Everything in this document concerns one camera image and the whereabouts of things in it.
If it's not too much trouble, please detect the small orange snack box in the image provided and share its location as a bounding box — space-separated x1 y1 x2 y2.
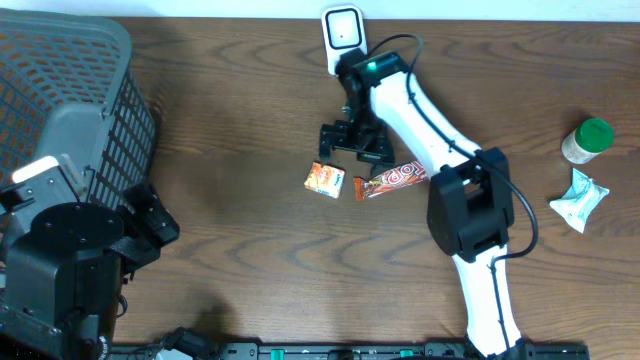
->
304 162 345 199

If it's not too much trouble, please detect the red chocolate bar wrapper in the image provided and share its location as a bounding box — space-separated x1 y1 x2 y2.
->
354 161 429 201

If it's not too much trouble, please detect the white teal wipes packet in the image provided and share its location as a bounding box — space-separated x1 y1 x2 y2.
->
549 168 610 233

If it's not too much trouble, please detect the green lid jar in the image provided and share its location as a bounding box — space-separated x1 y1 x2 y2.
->
561 118 615 164

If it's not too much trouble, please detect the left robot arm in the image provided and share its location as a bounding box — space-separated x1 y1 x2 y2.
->
1 183 180 359

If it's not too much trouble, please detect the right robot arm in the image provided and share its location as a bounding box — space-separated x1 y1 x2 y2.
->
319 47 522 359

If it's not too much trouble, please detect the grey plastic mesh basket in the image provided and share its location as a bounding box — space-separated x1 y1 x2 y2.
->
1 9 158 211

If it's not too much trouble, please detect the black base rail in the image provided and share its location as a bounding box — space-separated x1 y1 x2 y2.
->
109 327 591 360

